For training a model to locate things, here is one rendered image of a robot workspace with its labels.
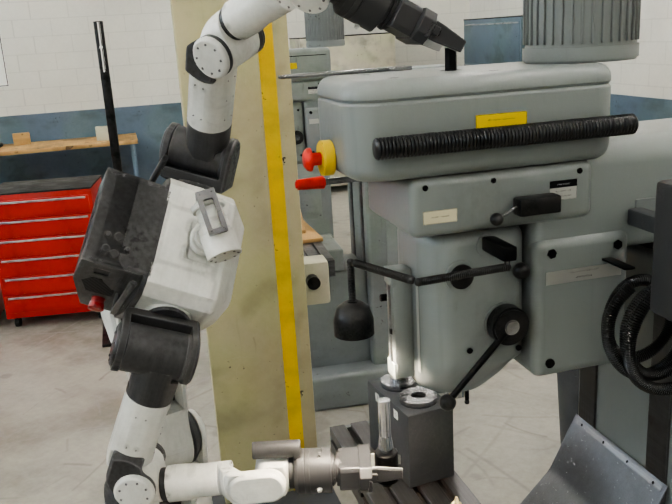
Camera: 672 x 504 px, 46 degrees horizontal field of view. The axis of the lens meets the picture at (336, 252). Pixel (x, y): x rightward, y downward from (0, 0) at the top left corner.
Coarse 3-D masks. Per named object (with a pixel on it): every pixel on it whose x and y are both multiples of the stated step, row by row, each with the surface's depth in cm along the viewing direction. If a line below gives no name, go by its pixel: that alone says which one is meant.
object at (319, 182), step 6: (300, 180) 142; (306, 180) 142; (312, 180) 143; (318, 180) 143; (324, 180) 143; (330, 180) 144; (336, 180) 144; (342, 180) 144; (348, 180) 145; (354, 180) 145; (300, 186) 142; (306, 186) 142; (312, 186) 143; (318, 186) 143; (324, 186) 143
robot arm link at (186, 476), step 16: (160, 448) 159; (160, 464) 156; (176, 464) 156; (192, 464) 156; (208, 464) 155; (160, 480) 153; (176, 480) 153; (192, 480) 153; (208, 480) 153; (160, 496) 153; (176, 496) 153; (192, 496) 154
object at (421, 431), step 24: (384, 384) 192; (408, 384) 191; (408, 408) 182; (432, 408) 181; (408, 432) 179; (432, 432) 182; (408, 456) 181; (432, 456) 183; (408, 480) 183; (432, 480) 185
